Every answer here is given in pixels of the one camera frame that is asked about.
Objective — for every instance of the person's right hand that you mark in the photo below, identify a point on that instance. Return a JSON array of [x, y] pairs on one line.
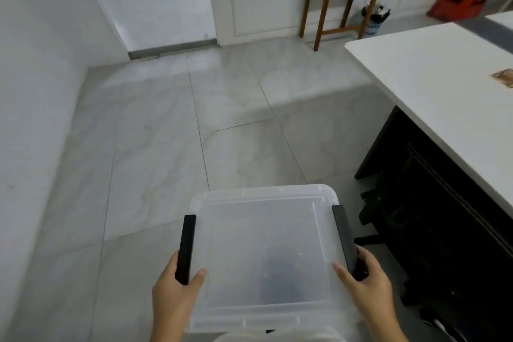
[[370, 293]]

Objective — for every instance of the person's left hand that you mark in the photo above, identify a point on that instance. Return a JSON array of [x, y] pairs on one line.
[[172, 303]]

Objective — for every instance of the person's left thumb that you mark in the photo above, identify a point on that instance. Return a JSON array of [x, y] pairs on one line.
[[197, 281]]

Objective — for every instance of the person's right thumb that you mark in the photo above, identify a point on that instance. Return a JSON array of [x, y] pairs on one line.
[[344, 276]]

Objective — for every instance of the clear plastic storage box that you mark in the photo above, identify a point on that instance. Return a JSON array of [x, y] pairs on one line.
[[262, 257]]

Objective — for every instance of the person's right forearm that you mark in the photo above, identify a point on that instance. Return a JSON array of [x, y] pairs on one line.
[[386, 327]]

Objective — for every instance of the person's left forearm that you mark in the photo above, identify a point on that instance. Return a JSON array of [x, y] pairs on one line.
[[166, 335]]

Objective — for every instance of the white table with black base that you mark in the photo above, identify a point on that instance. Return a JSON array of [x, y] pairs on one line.
[[441, 133]]

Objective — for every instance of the small mesh waste bin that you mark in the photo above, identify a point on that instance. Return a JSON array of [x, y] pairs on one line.
[[373, 21]]

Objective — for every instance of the white door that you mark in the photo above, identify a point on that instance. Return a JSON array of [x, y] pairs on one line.
[[152, 1]]

